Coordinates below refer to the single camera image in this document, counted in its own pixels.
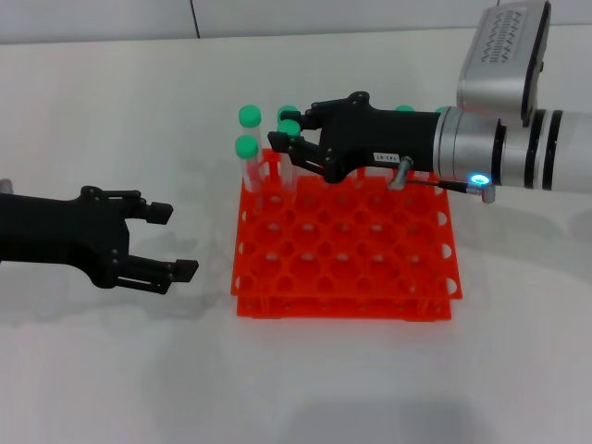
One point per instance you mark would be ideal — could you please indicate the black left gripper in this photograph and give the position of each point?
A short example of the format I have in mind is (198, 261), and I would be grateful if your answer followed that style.
(60, 231)

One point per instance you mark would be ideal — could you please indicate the orange plastic test tube rack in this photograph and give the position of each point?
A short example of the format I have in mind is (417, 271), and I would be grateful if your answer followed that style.
(342, 316)

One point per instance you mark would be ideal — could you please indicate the grey metal right gripper plug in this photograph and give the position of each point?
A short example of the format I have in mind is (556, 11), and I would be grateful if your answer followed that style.
(401, 173)

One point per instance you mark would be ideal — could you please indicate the grey metal gripper plug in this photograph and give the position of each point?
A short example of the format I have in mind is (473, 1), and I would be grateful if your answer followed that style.
(401, 173)
(4, 185)

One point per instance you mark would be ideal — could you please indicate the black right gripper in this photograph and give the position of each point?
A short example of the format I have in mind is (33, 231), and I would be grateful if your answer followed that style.
(393, 136)

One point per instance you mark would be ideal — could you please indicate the grey metal left gripper plug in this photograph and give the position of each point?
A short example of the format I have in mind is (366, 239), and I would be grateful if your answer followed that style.
(4, 185)

